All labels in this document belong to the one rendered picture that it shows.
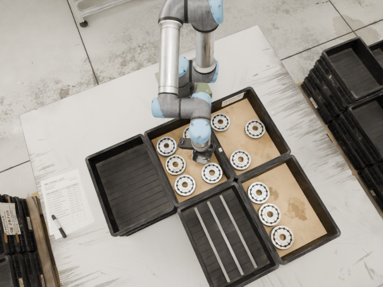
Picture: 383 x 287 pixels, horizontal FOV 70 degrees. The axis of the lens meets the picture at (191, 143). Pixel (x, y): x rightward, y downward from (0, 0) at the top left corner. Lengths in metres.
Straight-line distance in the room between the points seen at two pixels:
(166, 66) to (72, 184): 0.90
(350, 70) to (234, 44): 0.85
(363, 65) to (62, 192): 2.11
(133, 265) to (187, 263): 0.27
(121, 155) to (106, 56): 1.54
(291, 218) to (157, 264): 0.68
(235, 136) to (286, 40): 1.65
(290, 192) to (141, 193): 0.72
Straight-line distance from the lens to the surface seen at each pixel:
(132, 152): 1.44
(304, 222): 1.43
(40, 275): 2.26
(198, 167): 1.38
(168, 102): 1.01
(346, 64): 2.29
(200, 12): 1.12
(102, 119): 1.71
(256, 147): 1.44
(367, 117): 2.29
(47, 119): 1.84
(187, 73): 1.44
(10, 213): 2.17
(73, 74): 2.83
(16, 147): 2.76
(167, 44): 1.07
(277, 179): 1.42
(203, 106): 1.00
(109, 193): 1.43
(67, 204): 1.64
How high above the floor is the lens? 2.17
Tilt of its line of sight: 71 degrees down
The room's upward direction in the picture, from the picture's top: 5 degrees counter-clockwise
